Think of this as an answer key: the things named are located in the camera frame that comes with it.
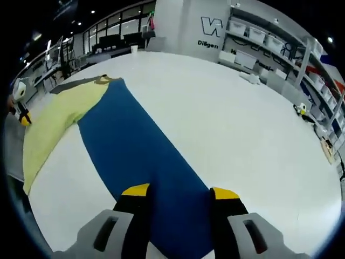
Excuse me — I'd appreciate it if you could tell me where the small white object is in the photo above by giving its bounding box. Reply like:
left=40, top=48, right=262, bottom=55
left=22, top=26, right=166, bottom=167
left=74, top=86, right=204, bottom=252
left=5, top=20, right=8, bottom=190
left=239, top=72, right=261, bottom=85

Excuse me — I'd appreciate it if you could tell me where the spare hand-held gripper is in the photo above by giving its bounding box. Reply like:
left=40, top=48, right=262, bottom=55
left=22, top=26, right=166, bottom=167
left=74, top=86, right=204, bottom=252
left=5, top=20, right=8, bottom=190
left=293, top=101, right=316, bottom=125

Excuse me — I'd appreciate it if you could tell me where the wooden board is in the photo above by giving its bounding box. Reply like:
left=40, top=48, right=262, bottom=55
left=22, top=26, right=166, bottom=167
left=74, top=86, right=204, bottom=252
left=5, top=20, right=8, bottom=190
left=320, top=136, right=337, bottom=164

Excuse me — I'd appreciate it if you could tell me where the yellow blue grey garment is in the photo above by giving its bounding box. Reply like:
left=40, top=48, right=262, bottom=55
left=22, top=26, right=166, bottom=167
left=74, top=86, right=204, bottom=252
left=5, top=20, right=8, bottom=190
left=23, top=74, right=216, bottom=259

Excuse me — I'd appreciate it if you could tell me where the dark hanging display screen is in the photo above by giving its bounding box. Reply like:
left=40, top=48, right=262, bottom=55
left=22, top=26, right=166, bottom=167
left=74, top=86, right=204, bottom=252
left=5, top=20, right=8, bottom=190
left=52, top=0, right=79, bottom=21

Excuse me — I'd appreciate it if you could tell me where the row of white storage bins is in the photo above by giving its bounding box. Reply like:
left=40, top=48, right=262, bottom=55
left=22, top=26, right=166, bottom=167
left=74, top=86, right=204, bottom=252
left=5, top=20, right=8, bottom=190
left=229, top=20, right=340, bottom=114

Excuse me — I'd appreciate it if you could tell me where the tilted computer monitor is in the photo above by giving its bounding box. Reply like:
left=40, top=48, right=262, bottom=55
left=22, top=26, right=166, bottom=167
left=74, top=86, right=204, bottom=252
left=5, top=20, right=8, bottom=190
left=45, top=36, right=65, bottom=70

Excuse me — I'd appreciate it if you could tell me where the black desk monitor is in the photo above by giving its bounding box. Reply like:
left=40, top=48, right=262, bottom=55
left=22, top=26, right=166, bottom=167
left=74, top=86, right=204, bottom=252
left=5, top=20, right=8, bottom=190
left=99, top=34, right=121, bottom=48
left=123, top=32, right=143, bottom=45

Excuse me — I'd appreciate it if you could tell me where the grey shelving unit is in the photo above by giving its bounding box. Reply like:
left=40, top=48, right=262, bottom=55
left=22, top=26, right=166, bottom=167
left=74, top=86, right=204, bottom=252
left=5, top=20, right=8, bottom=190
left=219, top=5, right=345, bottom=162

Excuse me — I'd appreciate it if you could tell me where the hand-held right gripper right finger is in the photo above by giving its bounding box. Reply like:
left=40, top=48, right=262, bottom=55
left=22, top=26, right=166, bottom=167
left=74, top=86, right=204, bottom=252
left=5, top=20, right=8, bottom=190
left=209, top=186, right=313, bottom=259

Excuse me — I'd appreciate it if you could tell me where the person's left hand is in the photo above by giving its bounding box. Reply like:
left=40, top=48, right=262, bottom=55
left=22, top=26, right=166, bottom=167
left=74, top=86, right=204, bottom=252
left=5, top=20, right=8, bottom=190
left=6, top=96, right=18, bottom=117

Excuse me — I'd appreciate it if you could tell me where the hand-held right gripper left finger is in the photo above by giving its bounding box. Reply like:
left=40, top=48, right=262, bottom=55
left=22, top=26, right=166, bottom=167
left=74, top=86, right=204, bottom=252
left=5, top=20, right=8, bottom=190
left=52, top=183, right=150, bottom=259

